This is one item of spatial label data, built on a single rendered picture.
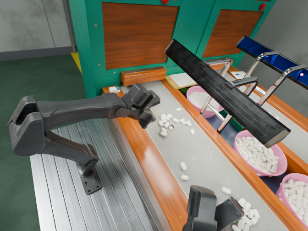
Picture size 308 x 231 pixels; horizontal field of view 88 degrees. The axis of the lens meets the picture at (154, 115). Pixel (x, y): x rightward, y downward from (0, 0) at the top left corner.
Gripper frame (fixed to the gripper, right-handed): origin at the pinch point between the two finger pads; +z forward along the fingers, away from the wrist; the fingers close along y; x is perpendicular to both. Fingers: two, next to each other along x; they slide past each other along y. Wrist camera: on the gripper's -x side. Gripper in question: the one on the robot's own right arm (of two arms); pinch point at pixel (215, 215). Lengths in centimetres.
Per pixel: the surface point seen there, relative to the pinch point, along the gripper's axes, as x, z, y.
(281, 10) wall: -145, 120, 108
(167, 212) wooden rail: 13.9, -2.3, 8.5
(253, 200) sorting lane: -8.2, 27.2, -4.2
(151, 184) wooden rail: 14.2, -2.6, 19.6
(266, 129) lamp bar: -29.3, -0.8, 10.9
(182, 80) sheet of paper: -23, 38, 74
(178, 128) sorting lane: -2.7, 20.9, 40.6
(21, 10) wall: 55, -24, 280
